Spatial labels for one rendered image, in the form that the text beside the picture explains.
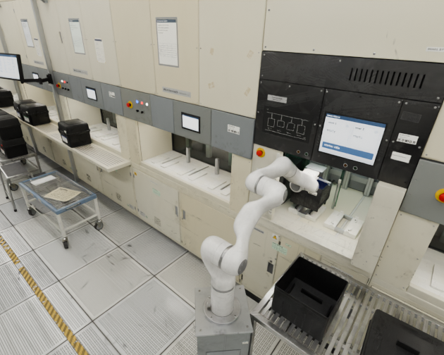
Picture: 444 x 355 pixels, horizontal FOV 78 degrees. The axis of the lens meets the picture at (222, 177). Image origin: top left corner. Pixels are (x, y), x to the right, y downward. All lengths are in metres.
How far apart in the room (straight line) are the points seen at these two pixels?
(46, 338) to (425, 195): 2.60
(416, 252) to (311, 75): 1.04
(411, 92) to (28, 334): 2.86
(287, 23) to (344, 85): 0.43
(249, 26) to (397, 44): 0.75
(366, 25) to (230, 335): 1.55
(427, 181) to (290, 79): 0.82
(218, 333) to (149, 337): 1.01
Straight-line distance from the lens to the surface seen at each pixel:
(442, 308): 1.91
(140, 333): 2.45
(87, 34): 3.21
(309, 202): 2.00
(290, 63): 1.62
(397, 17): 1.47
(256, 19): 1.73
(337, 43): 1.52
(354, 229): 2.05
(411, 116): 1.47
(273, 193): 1.30
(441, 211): 1.59
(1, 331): 2.87
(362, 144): 1.54
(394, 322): 1.65
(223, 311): 1.50
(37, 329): 2.74
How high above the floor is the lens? 2.02
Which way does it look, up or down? 28 degrees down
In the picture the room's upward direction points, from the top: 2 degrees clockwise
